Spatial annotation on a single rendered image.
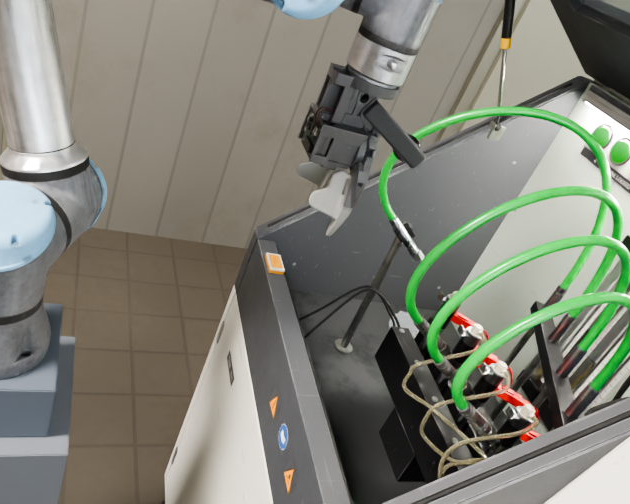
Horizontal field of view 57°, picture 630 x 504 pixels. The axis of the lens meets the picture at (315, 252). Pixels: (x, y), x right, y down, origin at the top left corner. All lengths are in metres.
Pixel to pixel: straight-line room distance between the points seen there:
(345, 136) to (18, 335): 0.50
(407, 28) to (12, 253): 0.53
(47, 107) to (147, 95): 1.64
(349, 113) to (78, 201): 0.40
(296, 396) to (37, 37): 0.60
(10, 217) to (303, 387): 0.47
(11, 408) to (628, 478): 0.78
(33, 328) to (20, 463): 0.20
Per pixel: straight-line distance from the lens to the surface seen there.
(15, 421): 0.94
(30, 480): 1.00
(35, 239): 0.78
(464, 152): 1.24
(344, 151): 0.74
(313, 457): 0.85
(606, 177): 1.03
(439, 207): 1.29
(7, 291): 0.81
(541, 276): 1.28
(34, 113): 0.85
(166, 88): 2.47
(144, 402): 2.08
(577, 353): 0.97
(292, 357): 0.96
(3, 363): 0.88
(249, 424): 1.11
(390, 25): 0.70
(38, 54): 0.84
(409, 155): 0.78
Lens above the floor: 1.58
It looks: 30 degrees down
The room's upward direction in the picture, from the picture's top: 24 degrees clockwise
